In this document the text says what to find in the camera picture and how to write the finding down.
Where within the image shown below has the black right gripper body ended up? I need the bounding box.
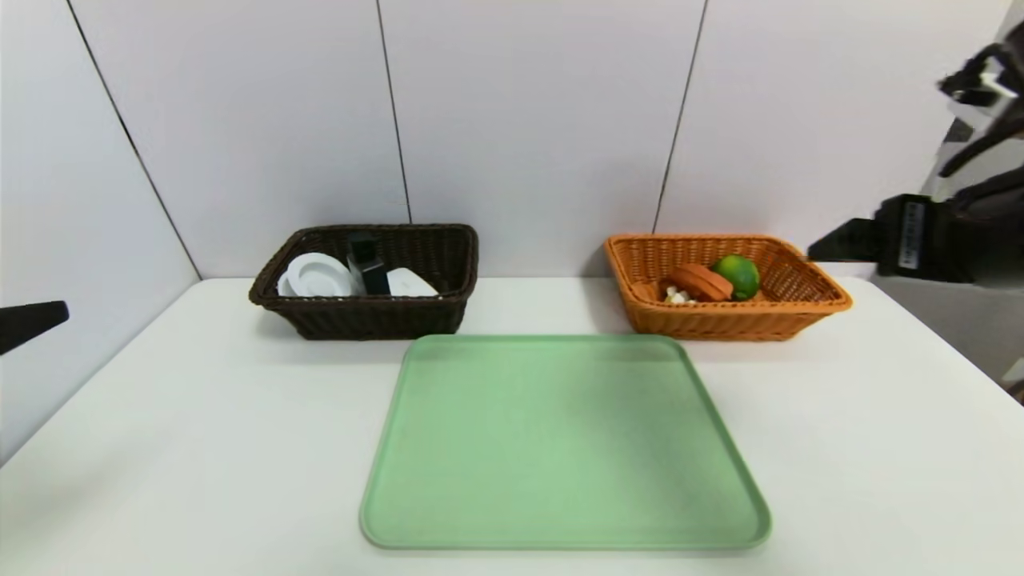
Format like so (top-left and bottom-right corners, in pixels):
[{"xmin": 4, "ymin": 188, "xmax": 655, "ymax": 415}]
[{"xmin": 872, "ymin": 194, "xmax": 976, "ymax": 283}]

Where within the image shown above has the green lime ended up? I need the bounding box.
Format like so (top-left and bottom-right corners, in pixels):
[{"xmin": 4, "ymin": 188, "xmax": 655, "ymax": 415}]
[{"xmin": 710, "ymin": 254, "xmax": 761, "ymax": 301}]

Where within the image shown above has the white rectangular case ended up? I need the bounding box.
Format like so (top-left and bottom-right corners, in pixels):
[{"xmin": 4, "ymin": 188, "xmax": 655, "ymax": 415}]
[{"xmin": 386, "ymin": 267, "xmax": 440, "ymax": 298}]

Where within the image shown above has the dark green pump bottle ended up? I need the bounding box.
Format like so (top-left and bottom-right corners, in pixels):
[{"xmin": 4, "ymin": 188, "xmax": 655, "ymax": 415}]
[{"xmin": 346, "ymin": 232, "xmax": 391, "ymax": 295}]

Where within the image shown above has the white round plastic container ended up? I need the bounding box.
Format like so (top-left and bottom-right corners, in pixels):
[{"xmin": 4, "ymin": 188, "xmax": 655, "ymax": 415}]
[{"xmin": 276, "ymin": 252, "xmax": 358, "ymax": 298}]

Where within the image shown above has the orange wicker basket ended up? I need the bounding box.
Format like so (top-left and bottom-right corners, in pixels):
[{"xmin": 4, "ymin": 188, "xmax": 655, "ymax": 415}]
[{"xmin": 604, "ymin": 233, "xmax": 854, "ymax": 342}]

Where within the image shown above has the dark brown wicker basket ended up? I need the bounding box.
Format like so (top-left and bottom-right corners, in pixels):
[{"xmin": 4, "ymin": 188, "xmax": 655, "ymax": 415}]
[{"xmin": 247, "ymin": 223, "xmax": 478, "ymax": 341}]

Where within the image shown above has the light green plastic tray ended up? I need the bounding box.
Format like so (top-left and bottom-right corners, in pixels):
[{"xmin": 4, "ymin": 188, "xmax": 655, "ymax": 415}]
[{"xmin": 358, "ymin": 334, "xmax": 773, "ymax": 551}]

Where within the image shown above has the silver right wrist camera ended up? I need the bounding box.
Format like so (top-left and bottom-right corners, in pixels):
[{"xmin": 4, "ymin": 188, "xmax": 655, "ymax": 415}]
[{"xmin": 938, "ymin": 44, "xmax": 1021, "ymax": 121}]

